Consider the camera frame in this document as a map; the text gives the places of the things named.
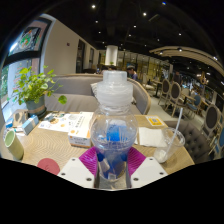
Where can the group of ceiling lights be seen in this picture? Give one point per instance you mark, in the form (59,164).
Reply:
(93,6)

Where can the group of oval-back chairs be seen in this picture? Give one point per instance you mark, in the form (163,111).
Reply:
(211,118)

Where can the light blue white box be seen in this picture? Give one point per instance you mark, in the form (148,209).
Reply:
(30,125)

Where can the grey curved sofa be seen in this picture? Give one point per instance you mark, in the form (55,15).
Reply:
(73,93)

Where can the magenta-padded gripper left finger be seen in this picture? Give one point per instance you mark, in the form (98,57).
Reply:
(78,170)

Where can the small blue white box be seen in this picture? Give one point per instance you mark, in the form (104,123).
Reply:
(9,122)

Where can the pale green mug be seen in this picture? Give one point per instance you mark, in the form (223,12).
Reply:
(15,146)

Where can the white orange box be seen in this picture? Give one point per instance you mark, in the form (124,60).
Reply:
(79,137)

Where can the green potted plant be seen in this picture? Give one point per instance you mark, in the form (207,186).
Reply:
(31,86)

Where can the grey tufted armchair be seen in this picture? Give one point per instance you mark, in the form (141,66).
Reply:
(196,140)

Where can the yellow card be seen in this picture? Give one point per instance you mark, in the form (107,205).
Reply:
(154,120)

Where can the flat round red coaster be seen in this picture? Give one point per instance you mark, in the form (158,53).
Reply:
(48,166)

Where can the white napkin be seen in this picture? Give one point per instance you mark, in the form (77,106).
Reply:
(150,136)

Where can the person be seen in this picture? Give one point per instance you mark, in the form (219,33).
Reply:
(177,76)
(104,69)
(132,73)

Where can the brown card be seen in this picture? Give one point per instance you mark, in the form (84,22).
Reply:
(20,117)

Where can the open white magazine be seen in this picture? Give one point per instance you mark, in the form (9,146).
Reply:
(65,121)

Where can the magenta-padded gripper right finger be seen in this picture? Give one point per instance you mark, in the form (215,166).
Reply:
(146,170)

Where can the clear plastic cup with straw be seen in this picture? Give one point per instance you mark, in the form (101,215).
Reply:
(168,146)

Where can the clear blue-label water bottle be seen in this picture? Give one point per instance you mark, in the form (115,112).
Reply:
(114,133)

